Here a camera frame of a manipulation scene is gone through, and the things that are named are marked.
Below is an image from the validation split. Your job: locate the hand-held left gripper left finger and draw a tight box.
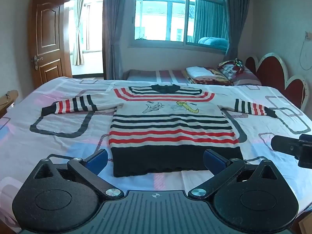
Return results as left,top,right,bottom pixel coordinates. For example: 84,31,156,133
30,149,124,199

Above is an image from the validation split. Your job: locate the red patterned folded blanket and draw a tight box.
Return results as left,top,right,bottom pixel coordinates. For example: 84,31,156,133
186,68,234,86

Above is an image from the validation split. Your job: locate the grey curtain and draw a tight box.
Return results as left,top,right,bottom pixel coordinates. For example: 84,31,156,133
104,0,134,80
222,0,252,64

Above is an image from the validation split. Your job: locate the striped pillow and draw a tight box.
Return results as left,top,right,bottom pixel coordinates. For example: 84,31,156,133
218,58,262,86

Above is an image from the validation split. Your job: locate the bed with patterned sheet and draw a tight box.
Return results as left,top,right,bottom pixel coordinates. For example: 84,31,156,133
0,76,312,234

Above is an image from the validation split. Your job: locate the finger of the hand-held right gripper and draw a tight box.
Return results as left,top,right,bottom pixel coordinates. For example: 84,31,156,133
270,135,303,155

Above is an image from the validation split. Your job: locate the blue bedding behind window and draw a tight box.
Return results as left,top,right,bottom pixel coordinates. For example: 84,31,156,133
198,36,229,48

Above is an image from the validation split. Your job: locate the brown wooden door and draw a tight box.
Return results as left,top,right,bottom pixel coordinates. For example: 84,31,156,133
29,0,73,90

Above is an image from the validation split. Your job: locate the white folded blanket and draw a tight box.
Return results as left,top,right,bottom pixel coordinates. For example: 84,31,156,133
186,66,213,78

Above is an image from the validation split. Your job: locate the metal door handle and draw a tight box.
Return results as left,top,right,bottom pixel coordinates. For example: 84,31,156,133
33,55,44,70

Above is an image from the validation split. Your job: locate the red and white headboard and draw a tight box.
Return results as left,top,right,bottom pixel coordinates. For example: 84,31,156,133
245,52,309,111

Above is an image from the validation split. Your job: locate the white sheer curtain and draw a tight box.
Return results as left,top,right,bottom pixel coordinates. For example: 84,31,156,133
73,0,85,66

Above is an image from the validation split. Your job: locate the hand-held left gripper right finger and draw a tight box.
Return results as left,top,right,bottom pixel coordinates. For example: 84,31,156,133
188,149,281,199

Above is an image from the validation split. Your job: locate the green framed window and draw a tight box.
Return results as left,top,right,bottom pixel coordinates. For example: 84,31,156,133
128,0,231,53

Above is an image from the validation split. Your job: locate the striped knit sweater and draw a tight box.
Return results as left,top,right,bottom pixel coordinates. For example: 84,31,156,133
41,84,278,178

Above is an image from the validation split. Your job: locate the white wall cable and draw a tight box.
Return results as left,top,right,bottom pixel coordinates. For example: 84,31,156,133
300,35,312,70

